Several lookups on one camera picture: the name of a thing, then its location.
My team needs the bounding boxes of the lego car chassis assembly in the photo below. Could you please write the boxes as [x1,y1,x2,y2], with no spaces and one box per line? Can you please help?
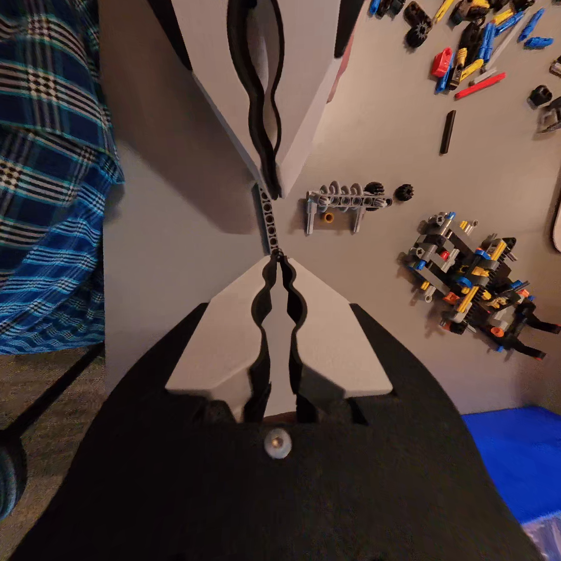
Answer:
[397,212,561,361]

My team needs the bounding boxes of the grey lego crankshaft assembly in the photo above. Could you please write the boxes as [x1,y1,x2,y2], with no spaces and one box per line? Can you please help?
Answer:
[305,181,393,236]

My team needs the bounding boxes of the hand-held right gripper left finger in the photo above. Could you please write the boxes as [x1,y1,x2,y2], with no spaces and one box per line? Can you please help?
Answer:
[164,255,277,424]

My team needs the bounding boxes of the blue plastic bin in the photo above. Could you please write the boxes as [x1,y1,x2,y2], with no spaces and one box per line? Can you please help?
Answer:
[460,405,561,527]

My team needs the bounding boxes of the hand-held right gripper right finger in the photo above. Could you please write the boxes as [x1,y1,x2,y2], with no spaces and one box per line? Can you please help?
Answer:
[280,256,394,424]

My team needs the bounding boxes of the clear plastic bags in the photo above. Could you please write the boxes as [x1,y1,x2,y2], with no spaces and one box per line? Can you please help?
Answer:
[519,510,561,561]

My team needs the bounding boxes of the grey blue lego hub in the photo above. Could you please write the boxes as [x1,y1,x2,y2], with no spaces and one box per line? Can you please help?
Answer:
[536,97,561,134]

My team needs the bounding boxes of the pile of loose lego pieces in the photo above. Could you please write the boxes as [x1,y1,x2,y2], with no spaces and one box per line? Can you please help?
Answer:
[368,0,555,100]

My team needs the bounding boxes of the blue plaid shirt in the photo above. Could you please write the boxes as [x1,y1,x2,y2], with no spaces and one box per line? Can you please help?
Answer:
[0,0,126,356]

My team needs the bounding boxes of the short black lego beam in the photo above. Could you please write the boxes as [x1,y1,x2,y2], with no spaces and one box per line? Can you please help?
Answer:
[256,183,281,257]

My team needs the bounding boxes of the person's left hand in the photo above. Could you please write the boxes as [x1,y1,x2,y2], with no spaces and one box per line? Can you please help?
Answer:
[325,35,355,105]

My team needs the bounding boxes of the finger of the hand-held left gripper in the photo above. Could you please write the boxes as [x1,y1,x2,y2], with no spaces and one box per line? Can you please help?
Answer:
[172,0,281,199]
[262,0,342,199]

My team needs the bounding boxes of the black lego axle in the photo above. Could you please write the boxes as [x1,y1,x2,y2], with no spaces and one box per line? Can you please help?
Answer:
[439,110,457,156]

